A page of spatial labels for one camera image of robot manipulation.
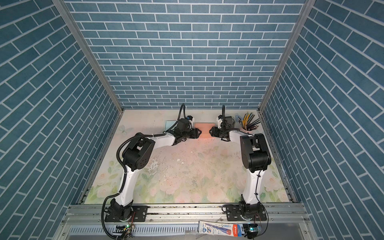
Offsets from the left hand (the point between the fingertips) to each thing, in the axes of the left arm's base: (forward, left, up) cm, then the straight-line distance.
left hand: (199, 131), depth 102 cm
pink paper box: (+2, -4, +2) cm, 5 cm away
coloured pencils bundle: (+2, -33, +7) cm, 33 cm away
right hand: (+1, -8, 0) cm, 9 cm away
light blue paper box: (+11, +23, -4) cm, 26 cm away
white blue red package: (-55, -14, -3) cm, 57 cm away
